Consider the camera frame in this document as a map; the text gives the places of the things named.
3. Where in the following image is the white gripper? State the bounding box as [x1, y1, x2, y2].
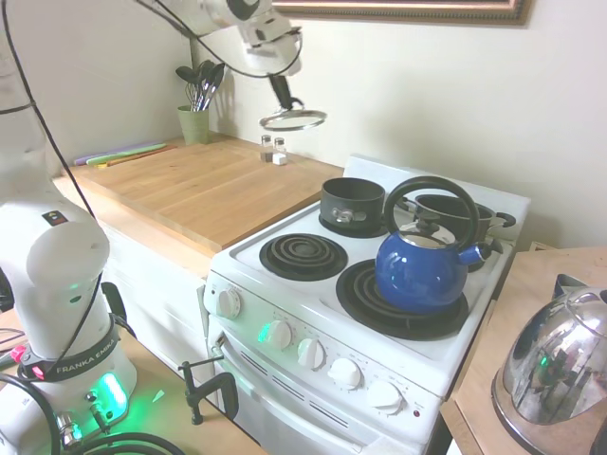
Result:
[238, 17, 305, 111]

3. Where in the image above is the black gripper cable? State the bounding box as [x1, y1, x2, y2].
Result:
[135, 0, 304, 80]

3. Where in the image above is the green utensil holder cup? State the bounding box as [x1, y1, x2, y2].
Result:
[177, 104, 212, 146]

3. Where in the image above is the blue enamel tea kettle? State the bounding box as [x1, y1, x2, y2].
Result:
[375, 175, 505, 316]

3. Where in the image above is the white electric stove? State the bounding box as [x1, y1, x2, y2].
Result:
[197, 154, 531, 455]

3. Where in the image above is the black slotted spatula utensil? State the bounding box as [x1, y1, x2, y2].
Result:
[197, 60, 218, 112]

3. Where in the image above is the green flexible cutting mat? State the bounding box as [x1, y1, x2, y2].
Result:
[86, 144, 169, 168]

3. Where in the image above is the large black coil burner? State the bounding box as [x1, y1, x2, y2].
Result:
[336, 258, 470, 340]

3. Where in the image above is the black pot with handles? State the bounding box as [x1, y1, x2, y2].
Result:
[402, 193, 517, 248]

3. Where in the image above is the small black coil burner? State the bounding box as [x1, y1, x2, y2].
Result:
[259, 232, 350, 296]

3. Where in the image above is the white stove knob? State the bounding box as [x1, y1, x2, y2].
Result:
[297, 337, 328, 371]
[327, 357, 364, 391]
[267, 319, 295, 352]
[366, 380, 405, 417]
[216, 285, 244, 319]

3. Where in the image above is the white base cabinet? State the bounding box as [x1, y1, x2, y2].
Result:
[98, 221, 213, 411]

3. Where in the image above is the wire whisk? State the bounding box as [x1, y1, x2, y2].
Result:
[185, 80, 202, 113]

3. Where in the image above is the black spoon utensil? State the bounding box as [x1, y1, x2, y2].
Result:
[175, 64, 196, 111]

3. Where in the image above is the dark springform pan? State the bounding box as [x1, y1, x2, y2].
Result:
[320, 176, 387, 234]

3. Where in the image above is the long black cable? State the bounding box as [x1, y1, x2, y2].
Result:
[0, 0, 115, 366]

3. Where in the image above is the orange flexible cutting mat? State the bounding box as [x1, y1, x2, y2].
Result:
[104, 145, 179, 169]

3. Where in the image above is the black C-clamp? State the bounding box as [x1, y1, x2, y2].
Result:
[176, 358, 239, 426]

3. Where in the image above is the glass pot lid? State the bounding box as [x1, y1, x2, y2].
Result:
[258, 106, 329, 134]

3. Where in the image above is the thick black base cable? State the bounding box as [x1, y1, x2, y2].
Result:
[0, 372, 187, 455]

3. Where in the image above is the shiny steel kettle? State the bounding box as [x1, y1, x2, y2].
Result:
[490, 273, 607, 455]

